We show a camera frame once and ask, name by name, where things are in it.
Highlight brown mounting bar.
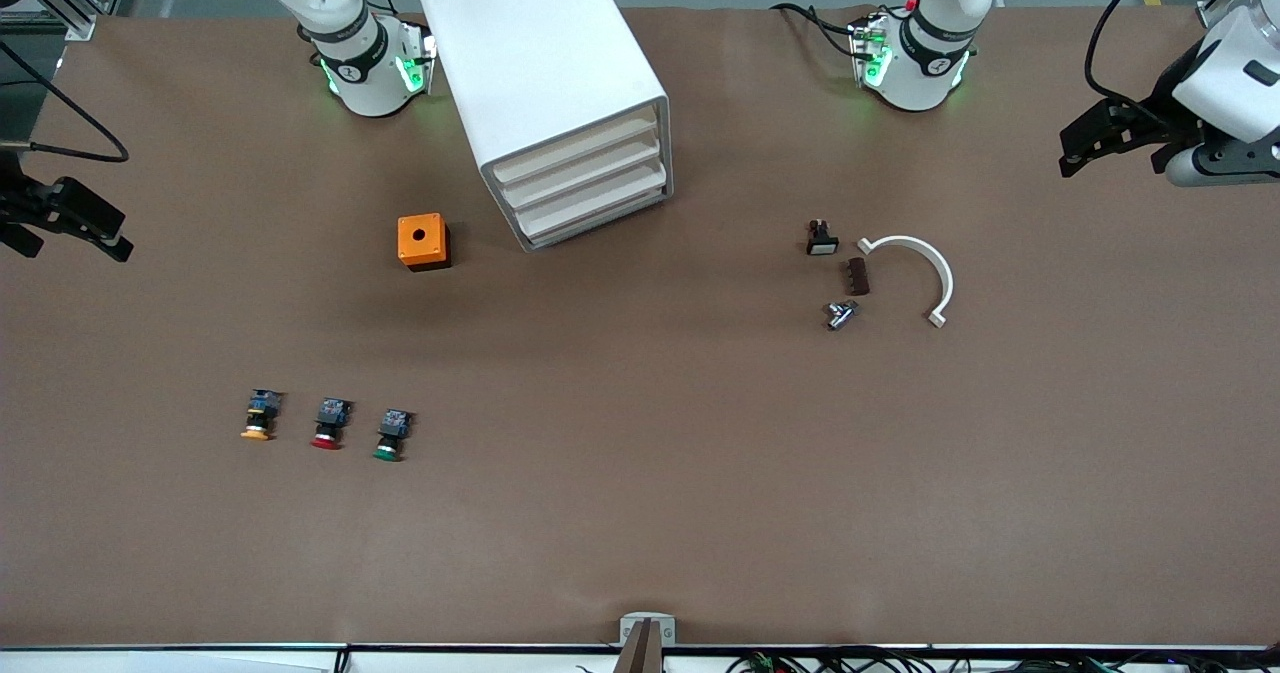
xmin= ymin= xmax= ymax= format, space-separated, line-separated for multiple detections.
xmin=613 ymin=618 xmax=666 ymax=673

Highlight tangled black cables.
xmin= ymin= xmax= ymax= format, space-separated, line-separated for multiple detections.
xmin=730 ymin=648 xmax=1280 ymax=673

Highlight green push button switch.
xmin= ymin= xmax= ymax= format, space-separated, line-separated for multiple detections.
xmin=372 ymin=409 xmax=415 ymax=462

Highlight yellow push button switch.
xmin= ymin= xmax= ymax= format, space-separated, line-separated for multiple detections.
xmin=240 ymin=389 xmax=284 ymax=443

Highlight black arm base cable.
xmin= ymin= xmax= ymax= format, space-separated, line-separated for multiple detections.
xmin=770 ymin=1 xmax=863 ymax=59

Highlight red push button switch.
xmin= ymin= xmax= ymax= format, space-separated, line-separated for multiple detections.
xmin=309 ymin=398 xmax=353 ymax=451

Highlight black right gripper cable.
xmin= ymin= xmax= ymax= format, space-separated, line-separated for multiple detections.
xmin=0 ymin=41 xmax=131 ymax=164

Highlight white half-ring pipe clamp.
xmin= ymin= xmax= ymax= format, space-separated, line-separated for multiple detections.
xmin=857 ymin=235 xmax=955 ymax=330

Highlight white drawer with deep tray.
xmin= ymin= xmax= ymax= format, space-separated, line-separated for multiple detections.
xmin=490 ymin=103 xmax=663 ymax=186

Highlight white drawer cabinet housing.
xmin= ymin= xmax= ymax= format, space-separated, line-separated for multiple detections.
xmin=420 ymin=0 xmax=674 ymax=252

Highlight white cabinet drawer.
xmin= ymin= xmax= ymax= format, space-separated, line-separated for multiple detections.
xmin=520 ymin=191 xmax=673 ymax=251
xmin=510 ymin=163 xmax=669 ymax=234
xmin=500 ymin=136 xmax=666 ymax=209

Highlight orange box with hole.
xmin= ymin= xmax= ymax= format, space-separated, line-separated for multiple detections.
xmin=397 ymin=213 xmax=452 ymax=273

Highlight grey metal mount bracket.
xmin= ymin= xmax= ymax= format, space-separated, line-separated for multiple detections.
xmin=619 ymin=612 xmax=677 ymax=649

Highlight brown table cover sheet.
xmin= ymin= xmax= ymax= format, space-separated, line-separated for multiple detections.
xmin=0 ymin=3 xmax=1280 ymax=649

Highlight white table edge rail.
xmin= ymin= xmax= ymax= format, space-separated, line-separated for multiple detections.
xmin=0 ymin=643 xmax=1280 ymax=673

